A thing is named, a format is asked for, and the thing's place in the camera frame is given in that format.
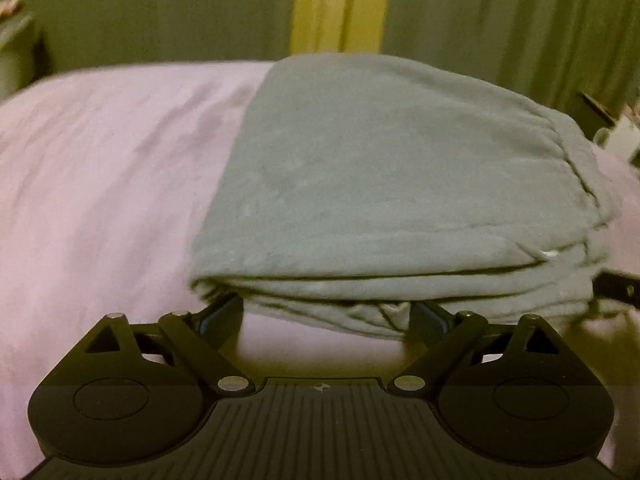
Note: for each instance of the pink bed sheet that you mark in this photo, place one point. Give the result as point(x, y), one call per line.
point(100, 185)

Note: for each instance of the grey curtain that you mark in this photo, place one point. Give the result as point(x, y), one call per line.
point(150, 10)

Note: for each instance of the yellow curtain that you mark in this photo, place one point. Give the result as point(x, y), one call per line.
point(340, 5)

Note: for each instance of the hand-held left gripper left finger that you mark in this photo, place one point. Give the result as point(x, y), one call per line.
point(221, 316)

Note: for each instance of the grey pants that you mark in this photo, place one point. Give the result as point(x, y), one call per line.
point(390, 170)

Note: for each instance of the pale blurred object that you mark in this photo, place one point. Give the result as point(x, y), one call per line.
point(622, 132)

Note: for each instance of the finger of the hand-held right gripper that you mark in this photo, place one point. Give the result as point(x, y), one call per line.
point(617, 287)

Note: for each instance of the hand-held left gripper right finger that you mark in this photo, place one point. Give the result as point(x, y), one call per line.
point(424, 317)

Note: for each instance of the bedside shelf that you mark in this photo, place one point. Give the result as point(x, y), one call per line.
point(17, 50)

